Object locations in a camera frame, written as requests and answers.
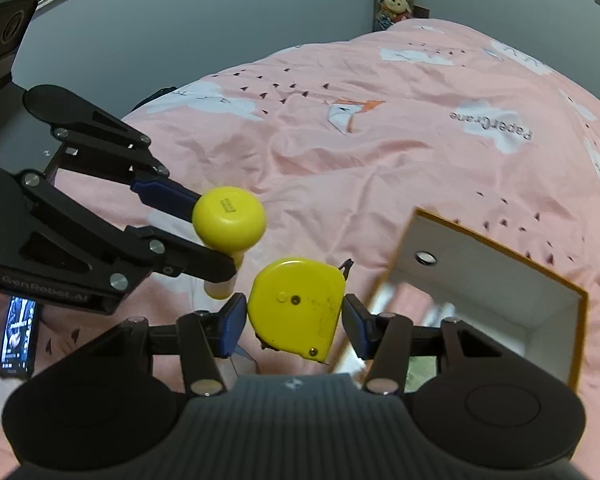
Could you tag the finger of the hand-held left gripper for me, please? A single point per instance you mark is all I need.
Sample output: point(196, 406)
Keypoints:
point(160, 190)
point(200, 260)

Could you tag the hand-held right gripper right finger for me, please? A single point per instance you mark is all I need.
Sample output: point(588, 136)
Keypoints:
point(356, 327)

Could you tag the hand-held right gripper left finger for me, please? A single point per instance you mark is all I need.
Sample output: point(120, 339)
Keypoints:
point(232, 325)

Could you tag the yellow mushroom-shaped toy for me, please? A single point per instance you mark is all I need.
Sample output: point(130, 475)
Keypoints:
point(227, 212)

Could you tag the yellow tape measure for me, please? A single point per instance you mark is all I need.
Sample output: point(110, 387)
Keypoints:
point(295, 305)

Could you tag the orange cardboard box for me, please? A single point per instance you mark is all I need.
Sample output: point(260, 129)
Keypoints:
point(480, 265)

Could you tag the green packet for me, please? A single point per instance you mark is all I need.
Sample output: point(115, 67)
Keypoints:
point(422, 372)

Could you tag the black smartphone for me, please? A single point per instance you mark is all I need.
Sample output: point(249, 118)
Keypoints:
point(20, 335)

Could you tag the pink printed blanket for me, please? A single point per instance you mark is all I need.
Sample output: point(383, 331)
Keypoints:
point(380, 135)

